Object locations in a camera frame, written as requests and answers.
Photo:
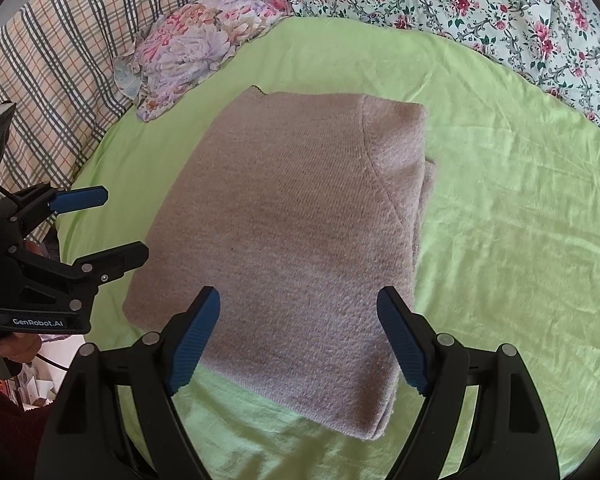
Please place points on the beige knit sweater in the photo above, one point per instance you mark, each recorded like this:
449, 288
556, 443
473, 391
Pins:
290, 240

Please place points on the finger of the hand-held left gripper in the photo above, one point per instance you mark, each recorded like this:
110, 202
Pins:
115, 260
82, 199

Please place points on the purple pink floral pillow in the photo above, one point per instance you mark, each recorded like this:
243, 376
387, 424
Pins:
200, 45

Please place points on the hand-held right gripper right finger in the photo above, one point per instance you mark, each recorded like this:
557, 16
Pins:
405, 342

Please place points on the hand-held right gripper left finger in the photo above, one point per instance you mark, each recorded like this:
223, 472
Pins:
192, 342

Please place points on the plaid striped blanket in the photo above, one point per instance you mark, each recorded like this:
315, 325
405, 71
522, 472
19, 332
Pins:
65, 60

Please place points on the dark red cloth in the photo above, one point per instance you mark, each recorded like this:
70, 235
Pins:
5, 435

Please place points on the person's left hand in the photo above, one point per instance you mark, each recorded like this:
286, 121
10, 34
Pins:
22, 347

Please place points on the rose print bed sheet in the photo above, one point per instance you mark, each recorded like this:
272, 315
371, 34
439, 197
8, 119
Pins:
455, 15

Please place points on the green bed sheet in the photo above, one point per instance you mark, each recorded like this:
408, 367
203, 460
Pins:
505, 260

